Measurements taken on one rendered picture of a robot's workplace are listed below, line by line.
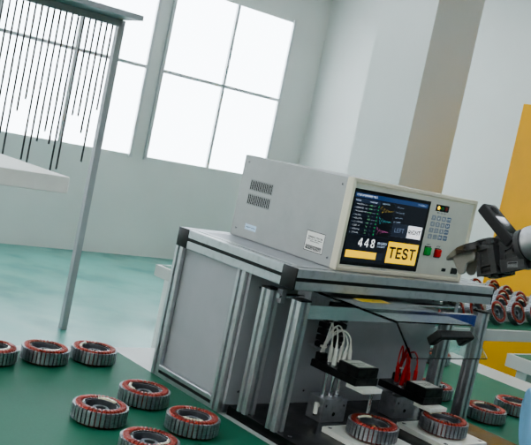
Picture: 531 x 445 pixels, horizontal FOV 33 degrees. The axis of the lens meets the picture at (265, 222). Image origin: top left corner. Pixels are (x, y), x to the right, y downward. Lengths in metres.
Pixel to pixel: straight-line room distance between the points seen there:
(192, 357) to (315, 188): 0.49
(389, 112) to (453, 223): 3.94
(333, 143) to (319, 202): 7.85
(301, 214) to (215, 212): 7.56
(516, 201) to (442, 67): 1.00
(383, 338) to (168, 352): 0.54
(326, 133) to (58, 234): 3.16
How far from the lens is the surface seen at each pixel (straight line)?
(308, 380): 2.18
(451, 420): 2.21
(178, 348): 2.19
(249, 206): 2.20
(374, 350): 2.31
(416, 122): 6.01
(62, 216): 8.70
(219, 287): 2.07
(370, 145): 6.19
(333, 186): 2.00
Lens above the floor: 1.35
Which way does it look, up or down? 5 degrees down
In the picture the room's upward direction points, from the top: 12 degrees clockwise
